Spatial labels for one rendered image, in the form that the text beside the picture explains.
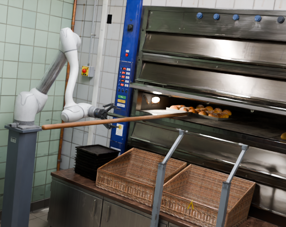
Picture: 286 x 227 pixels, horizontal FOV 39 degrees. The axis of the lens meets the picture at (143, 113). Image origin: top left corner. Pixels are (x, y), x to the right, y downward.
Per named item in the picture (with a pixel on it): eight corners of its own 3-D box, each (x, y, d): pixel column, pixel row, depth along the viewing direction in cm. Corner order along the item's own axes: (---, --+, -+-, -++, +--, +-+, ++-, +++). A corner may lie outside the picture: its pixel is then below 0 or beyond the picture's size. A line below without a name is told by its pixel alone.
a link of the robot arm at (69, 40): (77, 48, 304) (80, 48, 318) (71, 24, 302) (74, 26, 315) (60, 52, 305) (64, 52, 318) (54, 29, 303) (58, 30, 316)
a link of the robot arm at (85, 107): (96, 116, 318) (85, 120, 308) (82, 112, 327) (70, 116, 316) (96, 103, 315) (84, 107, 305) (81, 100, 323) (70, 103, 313)
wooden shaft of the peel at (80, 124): (43, 130, 227) (44, 125, 227) (40, 129, 229) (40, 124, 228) (187, 115, 368) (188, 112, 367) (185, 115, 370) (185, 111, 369)
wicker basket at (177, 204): (185, 195, 331) (190, 163, 327) (251, 217, 299) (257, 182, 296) (153, 209, 291) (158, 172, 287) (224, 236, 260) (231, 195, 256)
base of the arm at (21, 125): (2, 125, 309) (2, 118, 308) (24, 123, 327) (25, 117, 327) (18, 130, 299) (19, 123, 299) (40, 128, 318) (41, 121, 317)
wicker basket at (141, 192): (129, 176, 364) (133, 147, 360) (183, 194, 333) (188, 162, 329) (94, 186, 324) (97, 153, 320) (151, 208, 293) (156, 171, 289)
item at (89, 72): (85, 75, 394) (86, 65, 393) (93, 77, 388) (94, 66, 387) (80, 75, 388) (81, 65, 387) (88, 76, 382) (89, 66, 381)
